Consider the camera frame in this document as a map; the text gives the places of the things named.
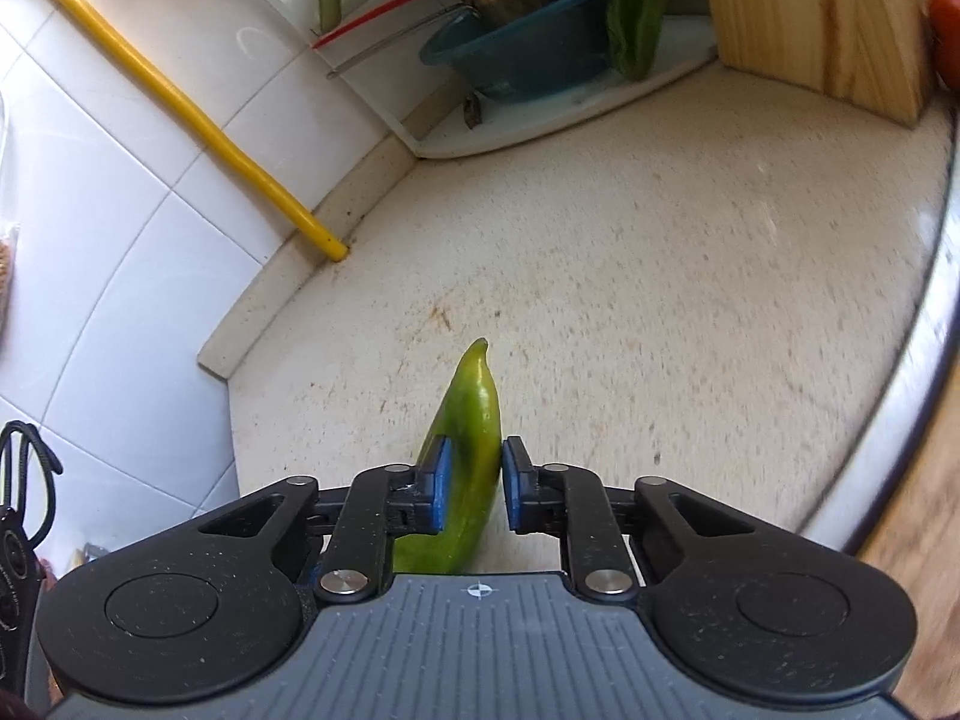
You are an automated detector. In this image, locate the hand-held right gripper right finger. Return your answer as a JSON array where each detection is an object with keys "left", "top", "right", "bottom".
[{"left": 502, "top": 435, "right": 788, "bottom": 602}]

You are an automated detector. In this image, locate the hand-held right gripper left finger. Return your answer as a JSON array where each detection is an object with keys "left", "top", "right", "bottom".
[{"left": 169, "top": 435, "right": 453, "bottom": 605}]

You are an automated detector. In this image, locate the green pepper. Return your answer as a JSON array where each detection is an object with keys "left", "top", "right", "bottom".
[{"left": 394, "top": 337, "right": 502, "bottom": 577}]

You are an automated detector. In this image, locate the clear bag of grain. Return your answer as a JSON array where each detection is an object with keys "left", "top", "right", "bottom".
[{"left": 0, "top": 90, "right": 22, "bottom": 350}]

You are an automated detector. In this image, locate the white corner rack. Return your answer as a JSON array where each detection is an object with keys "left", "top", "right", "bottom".
[{"left": 202, "top": 0, "right": 721, "bottom": 160}]

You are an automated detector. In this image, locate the teal plastic basin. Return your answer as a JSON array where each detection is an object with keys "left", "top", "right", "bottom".
[{"left": 418, "top": 0, "right": 614, "bottom": 102}]

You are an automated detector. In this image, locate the dark green leafy vegetable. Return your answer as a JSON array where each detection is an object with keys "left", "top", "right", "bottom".
[{"left": 606, "top": 0, "right": 685, "bottom": 83}]

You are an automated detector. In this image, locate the wooden cutting board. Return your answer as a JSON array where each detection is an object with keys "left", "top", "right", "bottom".
[{"left": 691, "top": 0, "right": 935, "bottom": 128}]

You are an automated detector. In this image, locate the red tomato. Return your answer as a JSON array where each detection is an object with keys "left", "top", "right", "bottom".
[{"left": 928, "top": 0, "right": 960, "bottom": 89}]

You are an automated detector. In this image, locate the black braided cable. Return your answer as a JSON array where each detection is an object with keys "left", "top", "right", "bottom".
[{"left": 0, "top": 420, "right": 65, "bottom": 548}]

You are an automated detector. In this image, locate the yellow hose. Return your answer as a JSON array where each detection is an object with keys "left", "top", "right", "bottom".
[{"left": 11, "top": 0, "right": 351, "bottom": 263}]

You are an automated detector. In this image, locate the red handled utensil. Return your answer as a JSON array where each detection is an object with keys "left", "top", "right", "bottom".
[{"left": 311, "top": 0, "right": 427, "bottom": 51}]

